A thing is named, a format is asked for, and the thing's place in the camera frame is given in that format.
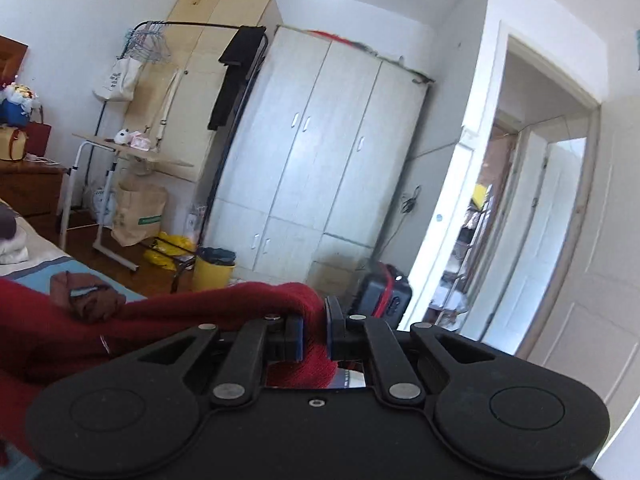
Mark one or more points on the red knit sweater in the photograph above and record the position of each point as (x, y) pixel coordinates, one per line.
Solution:
(42, 343)

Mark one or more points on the light blue bed sheet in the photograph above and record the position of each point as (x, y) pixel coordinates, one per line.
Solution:
(38, 277)

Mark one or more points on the black clothes rack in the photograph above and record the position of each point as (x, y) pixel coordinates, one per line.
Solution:
(242, 57)

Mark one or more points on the metal storage shelf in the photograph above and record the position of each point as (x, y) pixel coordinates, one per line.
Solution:
(460, 267)

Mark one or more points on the cream striped bed cover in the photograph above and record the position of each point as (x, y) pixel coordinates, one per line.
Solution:
(27, 251)

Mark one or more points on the yellow plastic bag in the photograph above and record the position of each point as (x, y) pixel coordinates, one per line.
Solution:
(169, 252)

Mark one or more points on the white three-door wardrobe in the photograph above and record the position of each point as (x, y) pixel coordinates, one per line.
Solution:
(315, 162)

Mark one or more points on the white room door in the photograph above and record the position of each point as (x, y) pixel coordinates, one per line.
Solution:
(561, 288)

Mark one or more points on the wooden nightstand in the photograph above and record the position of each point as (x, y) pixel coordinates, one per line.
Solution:
(33, 191)

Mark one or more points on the dark brown folded blanket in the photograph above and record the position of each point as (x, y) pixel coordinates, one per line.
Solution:
(8, 224)

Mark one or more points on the yellow trash bin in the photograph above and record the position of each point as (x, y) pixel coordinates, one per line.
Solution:
(212, 269)

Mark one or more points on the black and red suitcase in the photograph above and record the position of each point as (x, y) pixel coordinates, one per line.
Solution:
(385, 293)

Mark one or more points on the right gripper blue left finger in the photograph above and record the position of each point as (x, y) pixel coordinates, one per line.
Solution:
(259, 343)

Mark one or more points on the wooden bed headboard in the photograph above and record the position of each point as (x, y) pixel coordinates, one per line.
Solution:
(12, 55)

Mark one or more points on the beige tall wardrobe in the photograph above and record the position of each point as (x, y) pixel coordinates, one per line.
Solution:
(183, 90)

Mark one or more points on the brown paper bag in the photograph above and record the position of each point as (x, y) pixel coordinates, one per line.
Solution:
(138, 212)

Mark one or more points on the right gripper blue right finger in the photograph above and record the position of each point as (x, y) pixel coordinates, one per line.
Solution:
(382, 352)

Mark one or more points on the white tote bag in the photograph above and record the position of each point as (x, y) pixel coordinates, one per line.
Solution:
(119, 82)

